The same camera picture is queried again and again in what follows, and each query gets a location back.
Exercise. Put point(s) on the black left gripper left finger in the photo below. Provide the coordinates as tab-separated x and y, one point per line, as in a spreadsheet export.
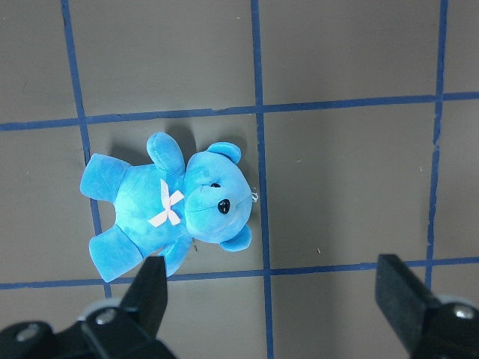
126	329

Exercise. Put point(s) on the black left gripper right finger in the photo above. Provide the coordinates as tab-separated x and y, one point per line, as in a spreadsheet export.
426	324

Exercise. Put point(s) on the blue plush teddy bear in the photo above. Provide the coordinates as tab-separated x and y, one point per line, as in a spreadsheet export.
166	205

